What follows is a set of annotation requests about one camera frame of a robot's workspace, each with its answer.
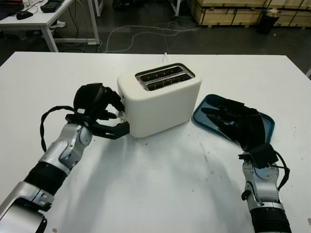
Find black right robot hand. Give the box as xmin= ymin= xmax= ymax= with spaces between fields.
xmin=201 ymin=98 xmax=266 ymax=152

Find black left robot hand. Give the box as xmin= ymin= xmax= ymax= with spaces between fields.
xmin=73 ymin=83 xmax=126 ymax=120

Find teal plastic tray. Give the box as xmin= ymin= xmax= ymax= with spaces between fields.
xmin=191 ymin=94 xmax=276 ymax=147

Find white two-slot toaster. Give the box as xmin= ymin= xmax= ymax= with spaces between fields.
xmin=117 ymin=63 xmax=203 ymax=139

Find white shoes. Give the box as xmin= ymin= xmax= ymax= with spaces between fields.
xmin=50 ymin=20 xmax=67 ymax=30

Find white office desk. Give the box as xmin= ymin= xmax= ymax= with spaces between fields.
xmin=0 ymin=0 xmax=101 ymax=52

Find black desk device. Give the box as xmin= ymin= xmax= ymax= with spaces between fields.
xmin=40 ymin=0 xmax=68 ymax=13

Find black computer mouse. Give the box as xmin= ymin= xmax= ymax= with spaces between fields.
xmin=16 ymin=11 xmax=34 ymax=21

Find black waste bin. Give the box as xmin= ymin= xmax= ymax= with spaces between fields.
xmin=257 ymin=8 xmax=280 ymax=35

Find black keyboard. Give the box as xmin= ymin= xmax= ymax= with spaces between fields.
xmin=0 ymin=2 xmax=25 ymax=21

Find wooden crate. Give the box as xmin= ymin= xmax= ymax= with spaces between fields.
xmin=189 ymin=0 xmax=311 ymax=28

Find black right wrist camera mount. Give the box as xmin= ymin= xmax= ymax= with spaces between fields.
xmin=238 ymin=143 xmax=279 ymax=169

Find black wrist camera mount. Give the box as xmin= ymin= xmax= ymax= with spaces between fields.
xmin=65 ymin=113 xmax=130 ymax=140
xmin=238 ymin=143 xmax=279 ymax=169

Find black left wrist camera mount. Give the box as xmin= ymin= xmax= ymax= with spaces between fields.
xmin=65 ymin=113 xmax=130 ymax=140

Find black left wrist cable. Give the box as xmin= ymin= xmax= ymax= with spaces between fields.
xmin=40 ymin=105 xmax=76 ymax=152

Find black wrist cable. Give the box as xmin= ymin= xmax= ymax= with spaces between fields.
xmin=40 ymin=105 xmax=76 ymax=152
xmin=274 ymin=151 xmax=291 ymax=193

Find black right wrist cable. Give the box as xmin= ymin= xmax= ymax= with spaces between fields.
xmin=274 ymin=151 xmax=291 ymax=193

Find white cable on floor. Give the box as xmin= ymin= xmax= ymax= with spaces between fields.
xmin=98 ymin=21 xmax=203 ymax=53

